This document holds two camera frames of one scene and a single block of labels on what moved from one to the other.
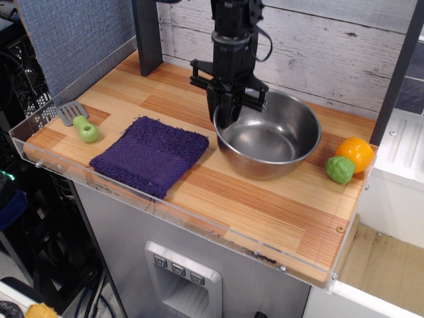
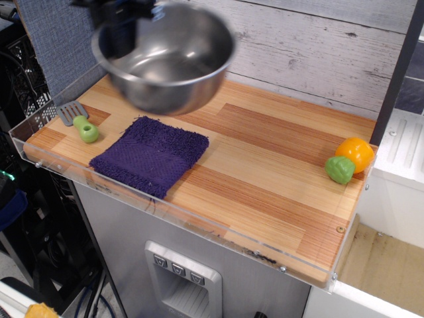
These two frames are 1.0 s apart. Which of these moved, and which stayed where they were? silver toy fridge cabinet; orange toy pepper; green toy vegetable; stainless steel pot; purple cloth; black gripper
Moved: stainless steel pot; black gripper
Stayed: orange toy pepper; silver toy fridge cabinet; green toy vegetable; purple cloth
